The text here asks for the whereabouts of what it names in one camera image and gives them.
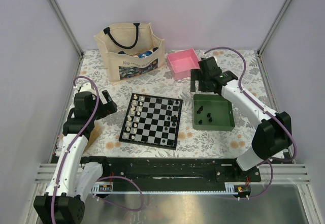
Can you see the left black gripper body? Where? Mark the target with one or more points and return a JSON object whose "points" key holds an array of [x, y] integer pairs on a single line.
{"points": [[104, 109]]}

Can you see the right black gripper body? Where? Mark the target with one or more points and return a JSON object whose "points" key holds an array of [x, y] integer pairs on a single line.
{"points": [[196, 74]]}

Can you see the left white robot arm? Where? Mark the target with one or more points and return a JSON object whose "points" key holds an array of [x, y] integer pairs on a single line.
{"points": [[64, 198]]}

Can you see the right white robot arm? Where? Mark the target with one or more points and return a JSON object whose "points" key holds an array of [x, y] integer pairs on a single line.
{"points": [[272, 129]]}

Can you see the pink plastic box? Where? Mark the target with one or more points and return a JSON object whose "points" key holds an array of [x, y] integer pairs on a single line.
{"points": [[182, 62]]}

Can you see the green plastic tray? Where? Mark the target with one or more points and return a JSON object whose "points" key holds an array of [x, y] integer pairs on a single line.
{"points": [[221, 110]]}

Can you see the black and white chessboard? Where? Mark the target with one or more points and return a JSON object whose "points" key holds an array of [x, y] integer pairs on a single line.
{"points": [[151, 122]]}

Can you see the cream canvas tote bag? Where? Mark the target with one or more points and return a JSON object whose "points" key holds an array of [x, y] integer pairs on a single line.
{"points": [[119, 44]]}

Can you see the blue white carton in bag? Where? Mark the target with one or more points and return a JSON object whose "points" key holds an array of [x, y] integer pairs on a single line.
{"points": [[147, 53]]}

